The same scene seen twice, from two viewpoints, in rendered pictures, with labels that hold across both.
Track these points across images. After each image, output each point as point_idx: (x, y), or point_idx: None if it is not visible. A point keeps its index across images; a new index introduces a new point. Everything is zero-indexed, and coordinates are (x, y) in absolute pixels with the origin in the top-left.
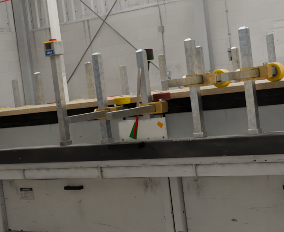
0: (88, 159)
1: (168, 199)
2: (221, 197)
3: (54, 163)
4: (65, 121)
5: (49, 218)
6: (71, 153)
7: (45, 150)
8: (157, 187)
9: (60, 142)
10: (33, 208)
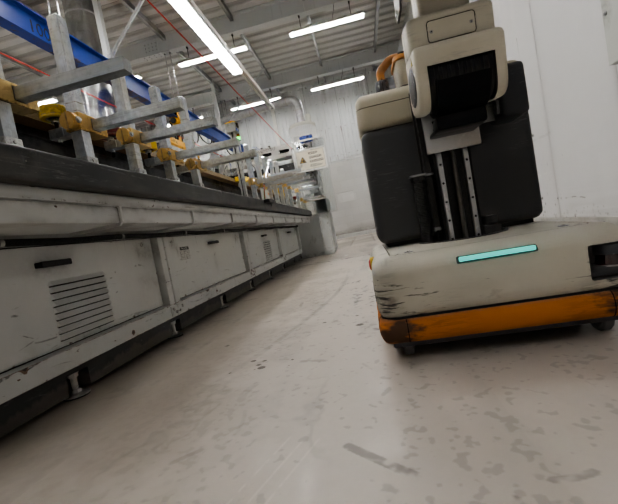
0: (259, 208)
1: (246, 244)
2: (252, 243)
3: (243, 210)
4: (292, 174)
5: (201, 274)
6: (254, 202)
7: (246, 198)
8: (238, 239)
9: (247, 194)
10: (190, 267)
